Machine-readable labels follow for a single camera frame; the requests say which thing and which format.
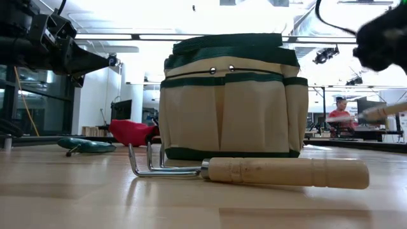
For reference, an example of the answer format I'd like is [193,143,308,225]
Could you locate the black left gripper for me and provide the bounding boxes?
[27,12,111,88]

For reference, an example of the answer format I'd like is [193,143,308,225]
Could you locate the wooden-handled garden hand tool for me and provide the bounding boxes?
[326,101,407,124]

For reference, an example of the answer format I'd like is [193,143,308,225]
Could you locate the green-handled pruning shears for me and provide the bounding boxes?
[57,137,117,157]

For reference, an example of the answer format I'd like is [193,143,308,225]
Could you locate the red garden gloves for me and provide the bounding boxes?
[108,119,160,148]

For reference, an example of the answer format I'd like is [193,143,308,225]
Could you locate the beige green gardening bag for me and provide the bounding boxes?
[158,32,309,161]

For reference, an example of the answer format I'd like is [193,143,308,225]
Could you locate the wooden-handled hand rake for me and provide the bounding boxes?
[128,142,370,190]

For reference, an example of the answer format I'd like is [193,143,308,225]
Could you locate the black ceiling spotlight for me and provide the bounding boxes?
[345,75,364,87]
[312,45,340,66]

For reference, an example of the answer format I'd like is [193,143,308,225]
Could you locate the black monitor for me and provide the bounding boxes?
[110,99,133,121]
[355,97,388,117]

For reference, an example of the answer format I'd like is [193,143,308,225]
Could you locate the stack of wooden blocks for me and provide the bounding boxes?
[81,125,109,138]

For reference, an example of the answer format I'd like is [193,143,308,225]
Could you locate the person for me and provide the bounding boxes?
[327,96,357,138]

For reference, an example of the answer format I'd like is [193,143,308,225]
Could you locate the yellow extension cable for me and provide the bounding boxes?
[13,66,41,137]

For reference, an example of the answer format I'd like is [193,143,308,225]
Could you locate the black aluminium table frame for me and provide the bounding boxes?
[0,135,407,154]

